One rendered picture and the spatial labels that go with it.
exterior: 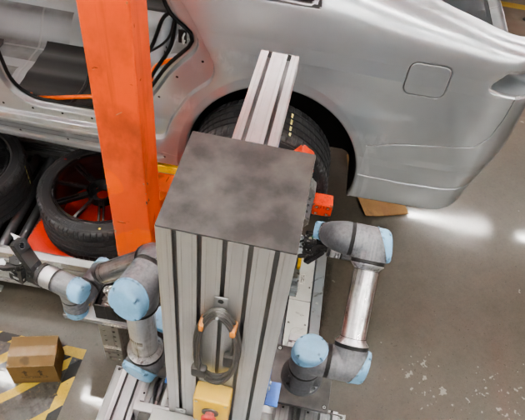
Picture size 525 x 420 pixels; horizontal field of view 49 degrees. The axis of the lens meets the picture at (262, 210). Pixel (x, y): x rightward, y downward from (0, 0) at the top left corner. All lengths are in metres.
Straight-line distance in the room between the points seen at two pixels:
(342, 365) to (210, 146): 1.10
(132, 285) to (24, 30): 2.36
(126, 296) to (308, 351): 0.69
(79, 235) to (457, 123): 1.82
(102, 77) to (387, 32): 1.05
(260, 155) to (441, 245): 2.80
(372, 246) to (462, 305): 1.68
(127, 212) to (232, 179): 1.37
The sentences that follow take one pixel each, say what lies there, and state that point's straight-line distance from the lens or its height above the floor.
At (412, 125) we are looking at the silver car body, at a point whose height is 1.24.
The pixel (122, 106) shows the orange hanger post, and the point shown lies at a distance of 2.01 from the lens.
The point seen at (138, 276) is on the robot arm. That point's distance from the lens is 1.63.
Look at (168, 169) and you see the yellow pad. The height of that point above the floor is 0.71.
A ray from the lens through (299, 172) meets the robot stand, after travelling 1.10.
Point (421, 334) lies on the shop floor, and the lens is 3.41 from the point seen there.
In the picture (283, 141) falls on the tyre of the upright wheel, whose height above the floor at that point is 1.15.
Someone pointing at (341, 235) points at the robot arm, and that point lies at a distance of 1.98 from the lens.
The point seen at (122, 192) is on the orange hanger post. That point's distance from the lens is 2.32.
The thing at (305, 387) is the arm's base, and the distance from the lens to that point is 2.14.
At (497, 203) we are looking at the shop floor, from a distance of 4.24.
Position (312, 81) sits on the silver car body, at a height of 1.38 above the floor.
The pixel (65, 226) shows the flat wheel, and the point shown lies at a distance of 3.02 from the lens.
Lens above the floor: 2.80
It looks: 49 degrees down
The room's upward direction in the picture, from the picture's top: 8 degrees clockwise
